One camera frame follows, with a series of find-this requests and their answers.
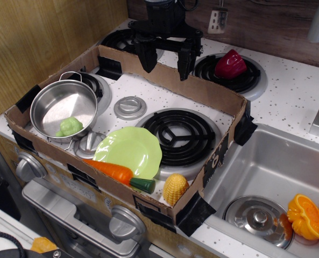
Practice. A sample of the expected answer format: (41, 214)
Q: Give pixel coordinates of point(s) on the hanging toy spatula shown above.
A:
(218, 19)

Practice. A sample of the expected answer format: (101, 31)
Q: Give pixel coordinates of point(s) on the steel sink basin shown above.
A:
(272, 164)

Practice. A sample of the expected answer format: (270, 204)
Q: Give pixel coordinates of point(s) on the front right black burner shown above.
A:
(186, 137)

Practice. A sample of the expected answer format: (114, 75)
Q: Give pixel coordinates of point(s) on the small steel pot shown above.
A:
(60, 100)

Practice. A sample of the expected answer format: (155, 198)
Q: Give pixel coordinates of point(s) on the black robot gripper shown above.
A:
(166, 29)

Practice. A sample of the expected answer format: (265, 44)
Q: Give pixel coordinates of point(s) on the silver front stove knob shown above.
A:
(86, 147)

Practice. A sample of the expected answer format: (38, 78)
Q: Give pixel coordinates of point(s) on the steel pot lid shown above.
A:
(261, 217)

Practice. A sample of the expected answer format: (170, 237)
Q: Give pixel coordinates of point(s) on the back right black burner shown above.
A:
(251, 84)

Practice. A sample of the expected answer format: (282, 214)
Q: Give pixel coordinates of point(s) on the right silver oven knob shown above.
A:
(124, 224)

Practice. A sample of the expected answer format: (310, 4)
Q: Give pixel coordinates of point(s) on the small orange object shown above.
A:
(43, 245)

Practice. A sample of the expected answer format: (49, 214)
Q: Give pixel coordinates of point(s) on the front left black burner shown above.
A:
(99, 86)

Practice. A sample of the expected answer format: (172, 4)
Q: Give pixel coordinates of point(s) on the left silver oven knob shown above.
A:
(29, 167)

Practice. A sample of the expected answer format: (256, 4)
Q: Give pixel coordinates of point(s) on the yellow toy corn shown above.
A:
(175, 186)

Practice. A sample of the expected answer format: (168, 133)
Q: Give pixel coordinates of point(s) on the green toy vegetable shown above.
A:
(69, 126)

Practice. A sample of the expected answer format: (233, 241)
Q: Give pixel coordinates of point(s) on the silver centre stove knob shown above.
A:
(130, 108)

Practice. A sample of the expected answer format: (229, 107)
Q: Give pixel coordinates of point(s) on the light green plastic plate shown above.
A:
(133, 147)

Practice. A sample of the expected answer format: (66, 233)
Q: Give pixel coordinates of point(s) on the silver oven door handle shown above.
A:
(82, 236)

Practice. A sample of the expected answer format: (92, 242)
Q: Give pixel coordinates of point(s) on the silver stove knob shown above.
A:
(130, 108)
(86, 147)

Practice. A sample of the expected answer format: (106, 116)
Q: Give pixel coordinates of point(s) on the red toy bell pepper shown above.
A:
(230, 66)

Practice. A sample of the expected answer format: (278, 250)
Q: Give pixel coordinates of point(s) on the orange toy pumpkin half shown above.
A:
(303, 214)

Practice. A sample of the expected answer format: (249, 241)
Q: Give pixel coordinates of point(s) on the orange toy carrot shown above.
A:
(123, 175)

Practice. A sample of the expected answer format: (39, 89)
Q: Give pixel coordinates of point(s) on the silver oven knob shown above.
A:
(124, 224)
(29, 167)

